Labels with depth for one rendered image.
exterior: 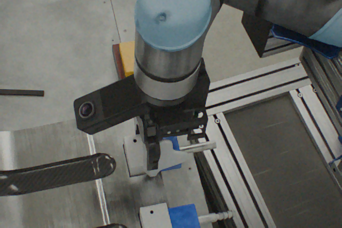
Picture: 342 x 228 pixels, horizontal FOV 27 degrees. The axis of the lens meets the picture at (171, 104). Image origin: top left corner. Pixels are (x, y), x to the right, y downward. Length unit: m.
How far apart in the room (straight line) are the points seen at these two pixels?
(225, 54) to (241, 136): 0.44
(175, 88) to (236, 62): 1.41
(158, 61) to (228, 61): 1.45
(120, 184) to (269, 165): 0.85
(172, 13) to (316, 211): 1.15
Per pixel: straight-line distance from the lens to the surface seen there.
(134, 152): 1.00
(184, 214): 0.98
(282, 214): 1.76
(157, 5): 0.70
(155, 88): 0.80
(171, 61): 0.75
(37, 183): 1.03
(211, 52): 2.20
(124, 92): 0.87
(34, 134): 1.06
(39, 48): 1.23
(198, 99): 0.87
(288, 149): 1.84
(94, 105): 0.88
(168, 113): 0.88
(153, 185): 1.01
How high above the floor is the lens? 1.82
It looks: 60 degrees down
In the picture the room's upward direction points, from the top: 7 degrees clockwise
